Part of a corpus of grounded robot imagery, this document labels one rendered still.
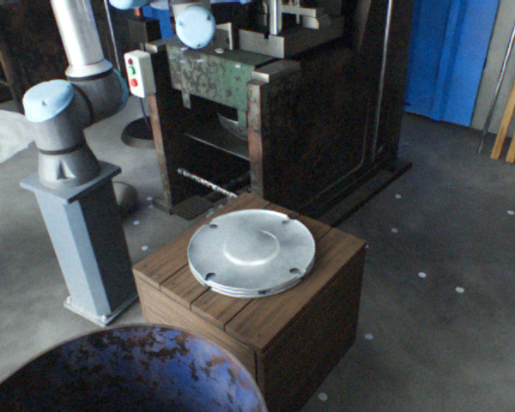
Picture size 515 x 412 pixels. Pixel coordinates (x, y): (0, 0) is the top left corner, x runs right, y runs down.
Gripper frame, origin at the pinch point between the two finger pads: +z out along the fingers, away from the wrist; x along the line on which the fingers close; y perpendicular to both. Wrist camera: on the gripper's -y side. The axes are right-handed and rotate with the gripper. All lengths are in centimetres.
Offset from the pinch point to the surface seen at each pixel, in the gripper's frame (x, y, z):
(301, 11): 4.7, -30.8, 13.5
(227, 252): 47, 1, -44
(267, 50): 13.6, -19.2, 8.0
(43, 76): 45, 81, 148
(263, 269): 48, -6, -50
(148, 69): 20.1, 16.6, 26.9
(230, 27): 7.7, -9.8, 15.1
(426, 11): 20, -112, 96
